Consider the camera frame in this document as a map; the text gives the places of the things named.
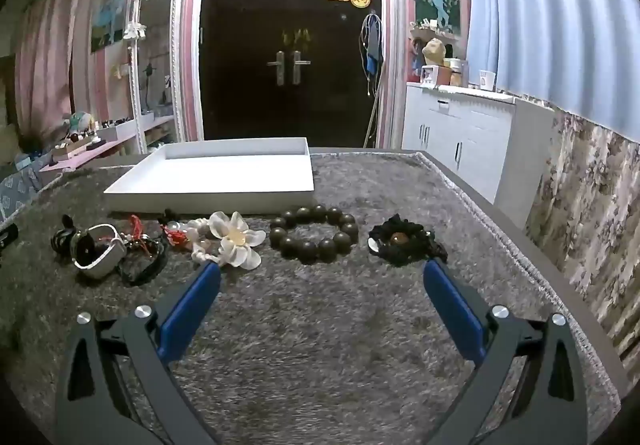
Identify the dark wooden bead bracelet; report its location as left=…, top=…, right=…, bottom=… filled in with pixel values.
left=268, top=205, right=360, bottom=266

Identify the black cord amber bead bracelet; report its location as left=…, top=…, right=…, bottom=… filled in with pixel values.
left=367, top=213, right=449, bottom=268

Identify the white tray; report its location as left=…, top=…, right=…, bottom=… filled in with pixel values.
left=103, top=137, right=316, bottom=202

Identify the pink curtain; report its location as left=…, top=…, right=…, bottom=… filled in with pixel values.
left=12, top=0, right=88, bottom=140

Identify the white framed standing mirror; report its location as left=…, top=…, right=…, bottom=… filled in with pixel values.
left=129, top=0, right=186, bottom=153

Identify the black leather bracelet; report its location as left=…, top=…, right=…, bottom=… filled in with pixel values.
left=116, top=232, right=170, bottom=287

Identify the broom handle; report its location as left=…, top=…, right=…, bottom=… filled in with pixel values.
left=362, top=90, right=383, bottom=148

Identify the white storage box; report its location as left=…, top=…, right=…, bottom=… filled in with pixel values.
left=97, top=119, right=138, bottom=140

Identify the pink shelf unit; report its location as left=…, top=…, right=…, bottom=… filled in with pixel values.
left=37, top=115, right=176, bottom=176

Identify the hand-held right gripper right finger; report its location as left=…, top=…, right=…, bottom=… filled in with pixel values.
left=422, top=259, right=590, bottom=445

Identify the hanging cable bundle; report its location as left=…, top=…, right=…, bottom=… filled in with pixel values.
left=360, top=12, right=386, bottom=96

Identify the silver door handle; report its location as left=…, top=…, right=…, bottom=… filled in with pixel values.
left=292, top=50, right=312, bottom=86
left=267, top=50, right=287, bottom=86

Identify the white shell flower bracelet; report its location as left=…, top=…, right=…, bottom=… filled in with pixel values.
left=187, top=211, right=267, bottom=270

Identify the patterned blue box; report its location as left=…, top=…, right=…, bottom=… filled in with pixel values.
left=0, top=152, right=56, bottom=220

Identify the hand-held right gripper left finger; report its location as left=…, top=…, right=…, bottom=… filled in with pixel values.
left=52, top=261, right=222, bottom=445

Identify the wooden tray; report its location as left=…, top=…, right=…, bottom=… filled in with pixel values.
left=50, top=137, right=106, bottom=160

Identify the green white plush toy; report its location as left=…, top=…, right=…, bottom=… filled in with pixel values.
left=62, top=111, right=98, bottom=133

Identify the white band bracelet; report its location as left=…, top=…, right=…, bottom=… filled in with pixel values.
left=74, top=223, right=126, bottom=280

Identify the blue figure wall poster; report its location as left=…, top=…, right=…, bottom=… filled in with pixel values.
left=90, top=0, right=131, bottom=53

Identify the floral fabric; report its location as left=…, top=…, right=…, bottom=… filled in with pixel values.
left=525, top=110, right=640, bottom=386

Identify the red knot charm bracelet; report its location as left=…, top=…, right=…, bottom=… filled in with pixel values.
left=159, top=209, right=193, bottom=251

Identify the beige jar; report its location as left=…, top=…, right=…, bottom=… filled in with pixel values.
left=442, top=57, right=468, bottom=86

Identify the dark double door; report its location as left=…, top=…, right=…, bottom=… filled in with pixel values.
left=200, top=0, right=383, bottom=148

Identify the red braided bracelet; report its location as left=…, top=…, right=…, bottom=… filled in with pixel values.
left=125, top=214, right=151, bottom=246

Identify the blue curtain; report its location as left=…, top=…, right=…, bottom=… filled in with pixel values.
left=467, top=0, right=640, bottom=146

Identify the white cabinet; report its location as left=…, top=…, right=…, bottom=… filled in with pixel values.
left=400, top=82, right=556, bottom=228

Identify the wall shelf with trinkets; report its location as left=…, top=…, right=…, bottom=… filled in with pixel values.
left=410, top=17, right=461, bottom=46

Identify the grey shaggy mat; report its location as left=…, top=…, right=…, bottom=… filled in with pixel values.
left=0, top=150, right=631, bottom=445

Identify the yellow plush toy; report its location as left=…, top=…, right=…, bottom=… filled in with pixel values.
left=421, top=38, right=447, bottom=68

